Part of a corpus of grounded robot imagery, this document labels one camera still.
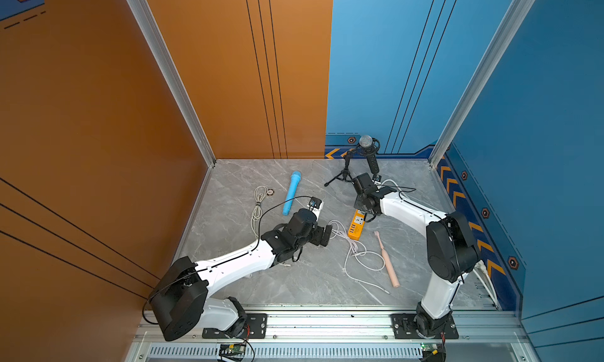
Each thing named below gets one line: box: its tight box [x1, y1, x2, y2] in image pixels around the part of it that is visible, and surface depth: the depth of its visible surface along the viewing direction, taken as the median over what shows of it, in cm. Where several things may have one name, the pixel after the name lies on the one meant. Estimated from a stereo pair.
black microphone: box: [356, 134, 381, 174], surface depth 96 cm
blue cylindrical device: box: [282, 170, 302, 216], surface depth 108 cm
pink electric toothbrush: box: [373, 230, 401, 289], surface depth 86 cm
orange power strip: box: [347, 209, 366, 241], surface depth 94 cm
